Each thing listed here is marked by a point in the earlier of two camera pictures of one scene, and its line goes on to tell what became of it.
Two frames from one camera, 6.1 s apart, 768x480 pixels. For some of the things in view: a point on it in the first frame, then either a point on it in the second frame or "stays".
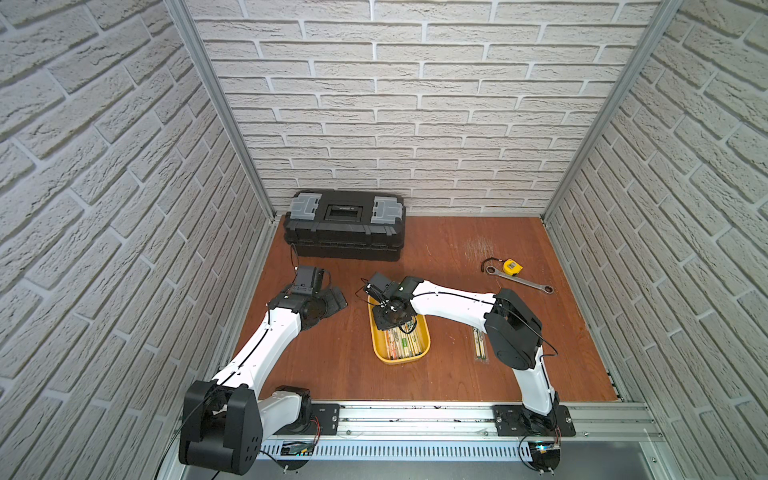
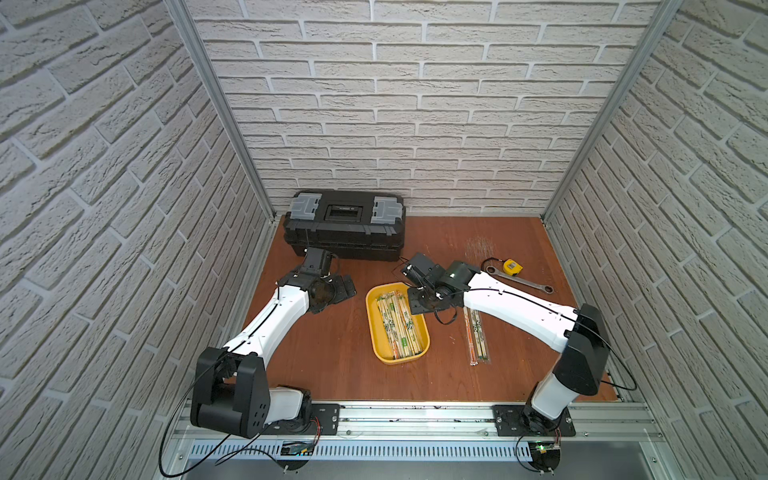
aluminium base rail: (456, 432) stays
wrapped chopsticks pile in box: (404, 345) stays
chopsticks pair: (480, 344) stays
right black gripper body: (385, 319) → (419, 301)
